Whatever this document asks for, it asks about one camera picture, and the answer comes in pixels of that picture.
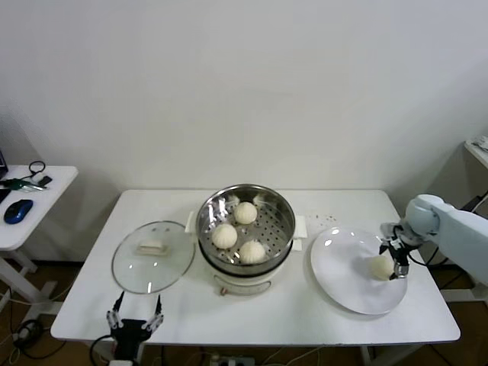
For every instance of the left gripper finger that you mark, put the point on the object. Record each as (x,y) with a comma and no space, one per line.
(158,313)
(115,313)

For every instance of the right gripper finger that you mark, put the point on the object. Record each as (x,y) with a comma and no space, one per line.
(401,270)
(384,247)

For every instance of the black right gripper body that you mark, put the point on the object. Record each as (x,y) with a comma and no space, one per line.
(401,249)

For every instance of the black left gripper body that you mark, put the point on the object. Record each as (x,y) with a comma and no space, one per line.
(127,339)

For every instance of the white steamed baozi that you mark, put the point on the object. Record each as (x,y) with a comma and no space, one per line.
(381,268)
(251,252)
(244,212)
(224,235)

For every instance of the glass pot lid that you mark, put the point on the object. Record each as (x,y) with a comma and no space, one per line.
(126,251)

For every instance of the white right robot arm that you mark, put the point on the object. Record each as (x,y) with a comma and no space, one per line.
(457,228)

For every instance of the steel steamer basket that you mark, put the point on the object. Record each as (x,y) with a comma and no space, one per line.
(213,211)

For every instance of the white round plate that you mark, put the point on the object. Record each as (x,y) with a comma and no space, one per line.
(335,267)

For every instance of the scattered dark crumbs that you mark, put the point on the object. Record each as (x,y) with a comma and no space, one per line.
(332,218)

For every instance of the white power strip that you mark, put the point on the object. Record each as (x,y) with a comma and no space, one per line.
(232,360)

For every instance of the stack of papers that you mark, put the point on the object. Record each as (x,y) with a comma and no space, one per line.
(481,144)

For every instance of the blue computer mouse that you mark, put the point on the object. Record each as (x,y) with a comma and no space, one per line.
(18,210)

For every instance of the white side table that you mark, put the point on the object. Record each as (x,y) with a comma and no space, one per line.
(57,183)

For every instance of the small black device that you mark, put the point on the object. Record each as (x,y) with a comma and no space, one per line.
(45,180)

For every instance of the black flat device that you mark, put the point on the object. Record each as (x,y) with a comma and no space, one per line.
(3,195)

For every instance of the laptop screen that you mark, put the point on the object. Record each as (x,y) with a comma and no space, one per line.
(2,159)

